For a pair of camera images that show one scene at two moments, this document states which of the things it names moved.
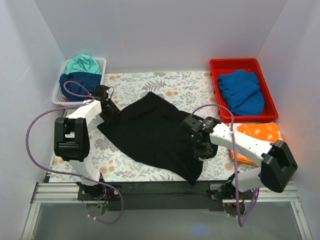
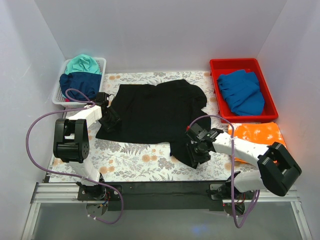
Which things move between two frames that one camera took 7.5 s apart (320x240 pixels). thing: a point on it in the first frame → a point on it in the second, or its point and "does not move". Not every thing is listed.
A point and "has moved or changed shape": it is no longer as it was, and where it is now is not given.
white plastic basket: [58, 98] does not move
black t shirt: [150, 130] has moved or changed shape
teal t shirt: [82, 63] does not move
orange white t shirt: [267, 131] does not move
